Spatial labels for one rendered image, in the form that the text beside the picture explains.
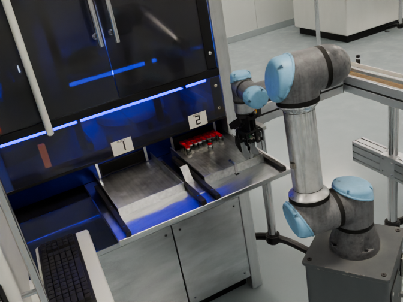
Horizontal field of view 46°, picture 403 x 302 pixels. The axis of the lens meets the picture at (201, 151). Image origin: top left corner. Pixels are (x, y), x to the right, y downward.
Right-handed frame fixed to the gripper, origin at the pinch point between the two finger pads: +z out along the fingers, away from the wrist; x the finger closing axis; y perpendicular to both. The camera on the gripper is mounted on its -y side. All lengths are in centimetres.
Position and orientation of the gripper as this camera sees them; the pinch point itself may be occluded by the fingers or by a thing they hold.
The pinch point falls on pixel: (248, 157)
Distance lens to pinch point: 187.5
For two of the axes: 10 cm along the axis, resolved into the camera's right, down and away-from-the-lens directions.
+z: 1.6, 8.8, 4.4
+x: 8.8, -3.3, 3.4
